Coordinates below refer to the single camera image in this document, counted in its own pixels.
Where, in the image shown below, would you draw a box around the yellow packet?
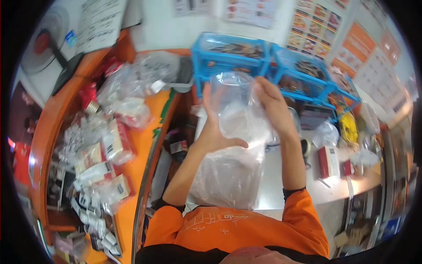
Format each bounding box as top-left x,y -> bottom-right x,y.
340,112 -> 359,144

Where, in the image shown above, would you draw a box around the white food poster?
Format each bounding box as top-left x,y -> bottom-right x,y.
225,0 -> 278,29

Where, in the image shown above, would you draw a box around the person's left thumb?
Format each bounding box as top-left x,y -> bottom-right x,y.
218,137 -> 250,150

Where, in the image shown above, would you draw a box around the person's left hand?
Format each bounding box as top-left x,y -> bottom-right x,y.
195,82 -> 250,154

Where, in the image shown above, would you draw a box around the person's right fingers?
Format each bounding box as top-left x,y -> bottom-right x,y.
252,77 -> 279,108

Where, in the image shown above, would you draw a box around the heap of clear plastic bags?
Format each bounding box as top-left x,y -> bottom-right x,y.
96,50 -> 181,130

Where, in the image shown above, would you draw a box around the person's body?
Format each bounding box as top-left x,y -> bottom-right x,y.
135,189 -> 330,264

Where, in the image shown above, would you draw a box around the orange white poster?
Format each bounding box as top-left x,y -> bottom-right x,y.
331,21 -> 377,79

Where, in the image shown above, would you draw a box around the crumpled clear bag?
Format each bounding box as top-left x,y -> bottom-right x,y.
313,120 -> 340,148

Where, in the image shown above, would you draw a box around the red white box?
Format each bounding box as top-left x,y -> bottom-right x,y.
317,146 -> 340,179

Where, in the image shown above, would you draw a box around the person's left fingers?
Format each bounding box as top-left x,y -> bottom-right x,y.
202,82 -> 213,116

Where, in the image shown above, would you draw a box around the small blue plastic basket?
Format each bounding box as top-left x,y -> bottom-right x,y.
329,74 -> 362,111

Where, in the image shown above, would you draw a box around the pile of white red packets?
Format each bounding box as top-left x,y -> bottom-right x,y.
57,117 -> 136,259

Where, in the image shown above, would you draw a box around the colourful menu poster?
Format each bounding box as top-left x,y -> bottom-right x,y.
286,0 -> 343,61

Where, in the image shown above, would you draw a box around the clear plastic bag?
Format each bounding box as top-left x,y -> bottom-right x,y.
187,71 -> 275,210

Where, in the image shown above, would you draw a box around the white table poster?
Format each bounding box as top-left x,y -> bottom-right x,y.
353,48 -> 409,114

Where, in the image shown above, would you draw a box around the large blue plastic basket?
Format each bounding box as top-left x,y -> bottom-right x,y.
191,32 -> 271,98

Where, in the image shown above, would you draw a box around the person's right hand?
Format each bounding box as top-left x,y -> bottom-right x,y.
252,77 -> 299,139

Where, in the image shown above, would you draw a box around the white round fan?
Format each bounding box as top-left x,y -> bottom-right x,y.
20,6 -> 70,75

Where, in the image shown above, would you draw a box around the red foil packet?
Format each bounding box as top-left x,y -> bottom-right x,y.
78,82 -> 98,110

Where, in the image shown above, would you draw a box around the white printed paper sheet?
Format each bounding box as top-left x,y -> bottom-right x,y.
75,0 -> 130,54

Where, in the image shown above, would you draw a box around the medium blue plastic basket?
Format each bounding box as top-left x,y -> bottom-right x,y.
270,44 -> 334,103

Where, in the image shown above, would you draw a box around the black stand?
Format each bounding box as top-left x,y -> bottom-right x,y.
51,52 -> 85,97

